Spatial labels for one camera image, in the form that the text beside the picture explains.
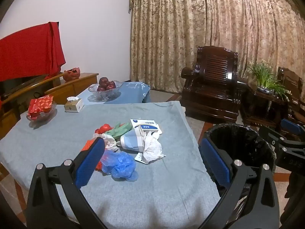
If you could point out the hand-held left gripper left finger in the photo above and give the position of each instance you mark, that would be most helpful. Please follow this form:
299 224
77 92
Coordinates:
89 164

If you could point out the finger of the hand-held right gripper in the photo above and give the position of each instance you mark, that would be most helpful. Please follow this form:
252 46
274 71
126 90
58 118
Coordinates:
290 125
271 136

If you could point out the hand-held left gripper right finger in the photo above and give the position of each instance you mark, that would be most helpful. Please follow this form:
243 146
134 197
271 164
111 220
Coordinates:
214 162

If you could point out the orange foam net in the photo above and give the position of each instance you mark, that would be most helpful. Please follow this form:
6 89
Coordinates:
85 146

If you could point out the white plastic bag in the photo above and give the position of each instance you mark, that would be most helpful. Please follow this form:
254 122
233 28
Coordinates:
108 140

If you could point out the blue plastic bag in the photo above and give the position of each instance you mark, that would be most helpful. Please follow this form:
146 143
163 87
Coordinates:
121 167

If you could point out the red wrapper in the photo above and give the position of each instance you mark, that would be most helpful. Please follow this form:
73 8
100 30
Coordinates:
104 128

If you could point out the green rubber glove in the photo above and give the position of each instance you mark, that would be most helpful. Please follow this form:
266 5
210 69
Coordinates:
124 126
116 133

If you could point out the light blue cup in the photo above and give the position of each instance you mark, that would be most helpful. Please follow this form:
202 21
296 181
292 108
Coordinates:
132 142

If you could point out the small white sachet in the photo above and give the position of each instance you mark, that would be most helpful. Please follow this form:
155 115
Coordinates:
138 158

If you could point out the white tissue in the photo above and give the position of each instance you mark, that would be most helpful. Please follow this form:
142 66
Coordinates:
151 150

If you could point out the blue and white box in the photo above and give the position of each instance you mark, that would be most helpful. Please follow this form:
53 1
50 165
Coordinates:
145 125

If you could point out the dark wooden side table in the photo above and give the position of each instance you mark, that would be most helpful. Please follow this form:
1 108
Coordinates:
257 105

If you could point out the dark wooden armchair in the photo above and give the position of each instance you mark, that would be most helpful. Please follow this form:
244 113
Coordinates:
289 81
214 71

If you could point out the grey tablecloth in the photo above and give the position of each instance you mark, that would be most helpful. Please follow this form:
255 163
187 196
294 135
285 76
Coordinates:
166 183

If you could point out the potted green plant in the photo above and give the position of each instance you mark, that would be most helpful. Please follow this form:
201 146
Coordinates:
264 76

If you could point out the tissue box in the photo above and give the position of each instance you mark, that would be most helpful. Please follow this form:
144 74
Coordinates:
75 106

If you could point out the glass dish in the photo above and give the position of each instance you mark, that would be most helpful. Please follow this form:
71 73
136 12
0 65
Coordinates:
45 118

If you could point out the glass fruit bowl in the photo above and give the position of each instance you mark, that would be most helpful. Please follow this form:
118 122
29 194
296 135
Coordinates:
104 96

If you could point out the red patterned snack packet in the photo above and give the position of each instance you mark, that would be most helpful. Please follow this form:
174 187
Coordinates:
40 106

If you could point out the dark red apple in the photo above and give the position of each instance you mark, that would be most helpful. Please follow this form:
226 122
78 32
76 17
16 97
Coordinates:
101 89
111 86
103 81

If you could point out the wooden cabinet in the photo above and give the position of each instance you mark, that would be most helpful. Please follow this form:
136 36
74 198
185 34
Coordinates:
71 85

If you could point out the red carrier bag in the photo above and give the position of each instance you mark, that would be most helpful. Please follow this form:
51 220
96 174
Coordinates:
71 74

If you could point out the black television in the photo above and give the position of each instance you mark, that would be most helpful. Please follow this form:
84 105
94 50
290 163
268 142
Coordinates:
14 85

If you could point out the red cloth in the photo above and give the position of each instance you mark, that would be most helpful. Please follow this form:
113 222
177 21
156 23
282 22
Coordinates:
28 52

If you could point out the patterned beige curtain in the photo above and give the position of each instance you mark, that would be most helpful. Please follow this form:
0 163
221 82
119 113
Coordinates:
190 28

